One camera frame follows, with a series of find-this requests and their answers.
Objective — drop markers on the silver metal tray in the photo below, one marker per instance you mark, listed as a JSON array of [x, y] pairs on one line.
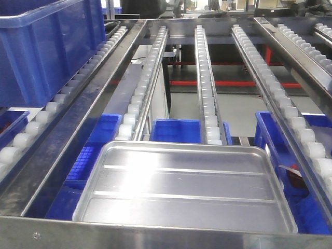
[[184, 185]]

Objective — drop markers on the steel shelf divider beam right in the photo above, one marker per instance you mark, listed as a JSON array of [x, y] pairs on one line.
[[315, 80]]

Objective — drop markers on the steel shelf divider beam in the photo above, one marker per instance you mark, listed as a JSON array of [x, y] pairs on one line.
[[315, 80], [36, 179]]

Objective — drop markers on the steel shelf divider beam left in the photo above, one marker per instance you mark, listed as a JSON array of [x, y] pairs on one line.
[[36, 179]]

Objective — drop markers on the blue bin lower centre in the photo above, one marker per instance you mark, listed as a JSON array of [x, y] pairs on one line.
[[176, 131]]

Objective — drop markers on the blue bin lower left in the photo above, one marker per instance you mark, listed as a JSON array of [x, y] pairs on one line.
[[68, 196]]

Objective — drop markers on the large blue plastic bin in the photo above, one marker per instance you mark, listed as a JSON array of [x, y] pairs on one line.
[[43, 45]]

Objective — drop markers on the small blue bin far left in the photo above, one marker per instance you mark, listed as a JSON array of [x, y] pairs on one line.
[[12, 123]]

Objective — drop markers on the blue bin lower right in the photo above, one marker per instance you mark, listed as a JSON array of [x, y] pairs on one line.
[[305, 210]]

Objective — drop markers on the white roller rail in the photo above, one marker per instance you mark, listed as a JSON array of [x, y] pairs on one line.
[[311, 154], [149, 100], [211, 123]]

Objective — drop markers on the centre white roller rail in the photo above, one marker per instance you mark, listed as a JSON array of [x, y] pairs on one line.
[[211, 123]]

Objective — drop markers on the right shelf roller rail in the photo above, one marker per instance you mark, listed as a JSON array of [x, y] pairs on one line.
[[306, 47]]

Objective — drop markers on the steel shelf front frame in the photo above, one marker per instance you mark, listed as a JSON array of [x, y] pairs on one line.
[[22, 232]]

